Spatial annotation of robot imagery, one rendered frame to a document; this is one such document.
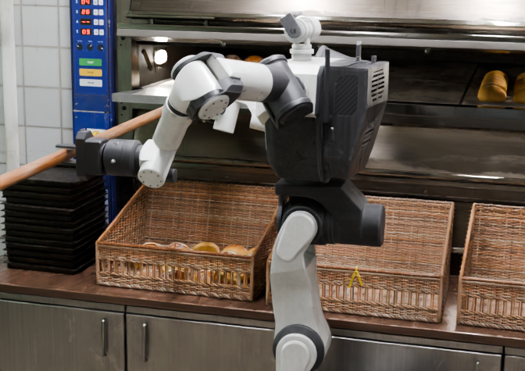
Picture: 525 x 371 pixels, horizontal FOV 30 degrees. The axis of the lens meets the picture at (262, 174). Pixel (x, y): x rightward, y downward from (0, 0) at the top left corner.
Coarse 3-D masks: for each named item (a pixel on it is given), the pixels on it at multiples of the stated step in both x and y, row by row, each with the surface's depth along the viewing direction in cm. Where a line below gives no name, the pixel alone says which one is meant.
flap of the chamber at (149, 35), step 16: (128, 32) 342; (144, 32) 341; (160, 32) 340; (176, 32) 338; (192, 32) 337; (208, 32) 335; (368, 48) 339; (384, 48) 335; (400, 48) 331; (416, 48) 327; (432, 48) 323; (448, 48) 319; (464, 48) 315; (480, 48) 313; (496, 48) 312; (512, 48) 311
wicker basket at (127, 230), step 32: (160, 192) 366; (192, 192) 362; (224, 192) 360; (256, 192) 357; (128, 224) 350; (160, 224) 365; (192, 224) 362; (224, 224) 359; (256, 224) 356; (96, 256) 327; (160, 256) 321; (192, 256) 318; (224, 256) 315; (256, 256) 317; (160, 288) 323; (192, 288) 321; (224, 288) 317; (256, 288) 319
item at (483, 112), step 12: (396, 108) 339; (408, 108) 338; (420, 108) 337; (432, 108) 336; (444, 108) 335; (456, 108) 334; (468, 108) 333; (480, 108) 332; (492, 108) 331; (504, 108) 331; (516, 108) 332; (516, 120) 329
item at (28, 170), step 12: (132, 120) 278; (144, 120) 284; (108, 132) 260; (120, 132) 267; (48, 156) 228; (60, 156) 232; (72, 156) 238; (24, 168) 216; (36, 168) 220; (48, 168) 227; (0, 180) 205; (12, 180) 210
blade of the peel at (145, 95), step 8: (144, 88) 362; (152, 88) 364; (160, 88) 365; (168, 88) 365; (112, 96) 333; (120, 96) 333; (128, 96) 332; (136, 96) 331; (144, 96) 330; (152, 96) 330; (160, 96) 329
